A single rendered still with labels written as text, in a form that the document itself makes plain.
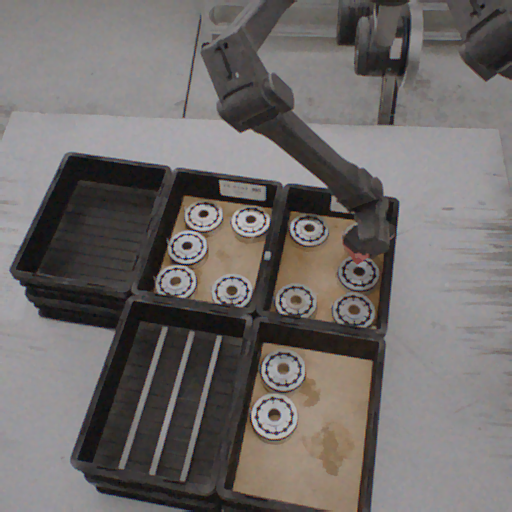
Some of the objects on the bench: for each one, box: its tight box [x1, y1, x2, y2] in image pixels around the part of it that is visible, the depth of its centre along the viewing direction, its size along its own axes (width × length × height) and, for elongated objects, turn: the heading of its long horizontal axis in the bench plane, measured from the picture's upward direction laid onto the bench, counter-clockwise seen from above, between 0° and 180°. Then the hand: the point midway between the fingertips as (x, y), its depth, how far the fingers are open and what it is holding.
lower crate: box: [24, 294, 122, 330], centre depth 175 cm, size 40×30×12 cm
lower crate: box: [83, 476, 223, 512], centre depth 150 cm, size 40×30×12 cm
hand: (365, 253), depth 151 cm, fingers open, 6 cm apart
